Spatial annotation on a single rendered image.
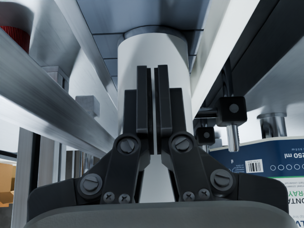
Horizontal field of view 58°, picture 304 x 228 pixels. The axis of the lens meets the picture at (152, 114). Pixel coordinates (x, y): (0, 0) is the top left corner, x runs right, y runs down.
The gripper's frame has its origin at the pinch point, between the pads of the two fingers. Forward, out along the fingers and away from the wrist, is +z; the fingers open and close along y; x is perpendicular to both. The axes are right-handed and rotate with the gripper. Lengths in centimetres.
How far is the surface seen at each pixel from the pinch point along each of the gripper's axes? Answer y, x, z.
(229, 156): 13.4, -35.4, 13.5
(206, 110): 5.7, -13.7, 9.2
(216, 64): 3.7, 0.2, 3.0
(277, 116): 19.2, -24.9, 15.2
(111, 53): -3.2, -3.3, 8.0
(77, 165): -134, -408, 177
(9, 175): -135, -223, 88
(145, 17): -0.3, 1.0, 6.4
